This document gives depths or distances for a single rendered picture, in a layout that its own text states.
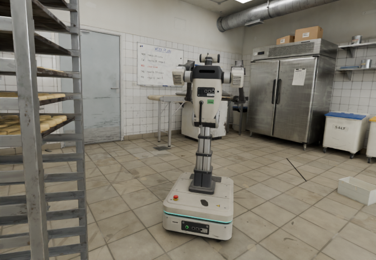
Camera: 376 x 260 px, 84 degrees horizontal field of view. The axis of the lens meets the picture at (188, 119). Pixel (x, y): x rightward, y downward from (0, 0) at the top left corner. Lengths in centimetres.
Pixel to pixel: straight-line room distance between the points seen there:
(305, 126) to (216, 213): 317
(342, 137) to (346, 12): 244
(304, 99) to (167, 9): 330
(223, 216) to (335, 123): 333
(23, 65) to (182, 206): 135
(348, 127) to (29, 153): 438
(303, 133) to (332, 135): 46
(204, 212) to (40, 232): 114
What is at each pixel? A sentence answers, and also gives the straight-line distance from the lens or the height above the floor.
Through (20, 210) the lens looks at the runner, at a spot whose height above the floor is 78.
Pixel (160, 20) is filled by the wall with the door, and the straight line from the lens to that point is 486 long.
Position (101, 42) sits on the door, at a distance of 431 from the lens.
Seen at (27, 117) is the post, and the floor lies 102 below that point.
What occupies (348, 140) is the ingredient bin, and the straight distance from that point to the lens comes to 454.
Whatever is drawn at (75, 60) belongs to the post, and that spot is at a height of 120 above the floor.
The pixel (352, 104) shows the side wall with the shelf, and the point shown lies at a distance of 514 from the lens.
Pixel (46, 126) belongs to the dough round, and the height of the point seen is 97.
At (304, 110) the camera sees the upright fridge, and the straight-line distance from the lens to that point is 444.
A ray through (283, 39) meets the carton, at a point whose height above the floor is 217.
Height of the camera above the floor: 110
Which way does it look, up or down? 8 degrees down
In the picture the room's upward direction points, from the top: 2 degrees clockwise
